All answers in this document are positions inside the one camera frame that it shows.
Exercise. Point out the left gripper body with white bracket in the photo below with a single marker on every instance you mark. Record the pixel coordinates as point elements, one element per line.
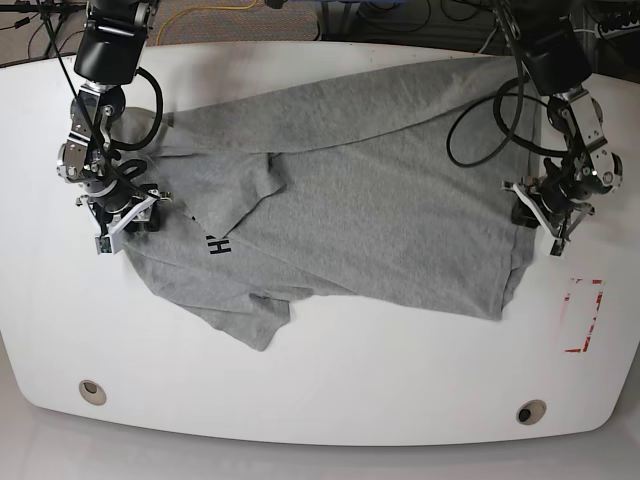
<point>558,215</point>

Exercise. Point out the right gripper body with white bracket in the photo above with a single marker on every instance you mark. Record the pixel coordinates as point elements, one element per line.
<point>116,213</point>

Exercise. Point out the grey T-shirt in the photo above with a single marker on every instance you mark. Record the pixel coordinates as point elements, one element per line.
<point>359,185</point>

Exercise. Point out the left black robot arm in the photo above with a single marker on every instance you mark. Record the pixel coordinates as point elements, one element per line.
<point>550,55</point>

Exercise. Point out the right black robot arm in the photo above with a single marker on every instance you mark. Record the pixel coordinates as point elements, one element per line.
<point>108,57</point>

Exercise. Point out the red tape rectangle marking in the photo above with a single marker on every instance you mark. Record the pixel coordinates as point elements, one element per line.
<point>579,314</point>

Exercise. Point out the white power strip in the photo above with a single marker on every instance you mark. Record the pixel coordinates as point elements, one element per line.
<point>617,23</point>

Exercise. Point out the black tripod stand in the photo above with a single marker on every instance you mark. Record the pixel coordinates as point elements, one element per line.
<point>31,30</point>

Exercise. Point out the left table cable grommet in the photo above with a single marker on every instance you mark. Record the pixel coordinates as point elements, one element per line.
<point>92,393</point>

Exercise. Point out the table cable grommet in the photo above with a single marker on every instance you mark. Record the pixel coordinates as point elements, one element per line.
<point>92,393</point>
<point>531,412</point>

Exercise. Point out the right table cable grommet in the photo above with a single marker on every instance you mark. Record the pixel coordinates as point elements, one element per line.
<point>531,412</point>

